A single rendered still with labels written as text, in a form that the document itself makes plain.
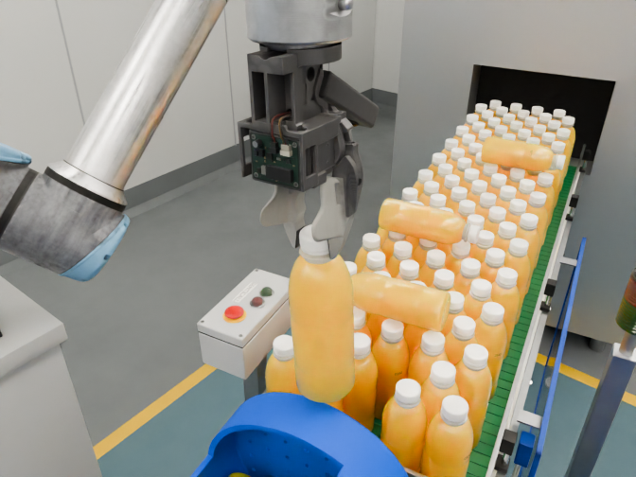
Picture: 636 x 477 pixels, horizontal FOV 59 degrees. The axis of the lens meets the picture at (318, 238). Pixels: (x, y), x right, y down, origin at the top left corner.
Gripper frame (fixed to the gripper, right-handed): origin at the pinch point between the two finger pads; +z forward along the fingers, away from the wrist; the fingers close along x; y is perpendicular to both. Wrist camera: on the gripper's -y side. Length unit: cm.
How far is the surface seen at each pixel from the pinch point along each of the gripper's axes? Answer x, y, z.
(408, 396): 4.2, -17.5, 33.8
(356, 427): 5.5, 0.6, 23.7
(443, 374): 6.9, -24.8, 33.6
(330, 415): 2.4, 1.4, 22.7
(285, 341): -18.7, -16.9, 32.6
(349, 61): -237, -403, 66
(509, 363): 10, -58, 54
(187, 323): -148, -103, 133
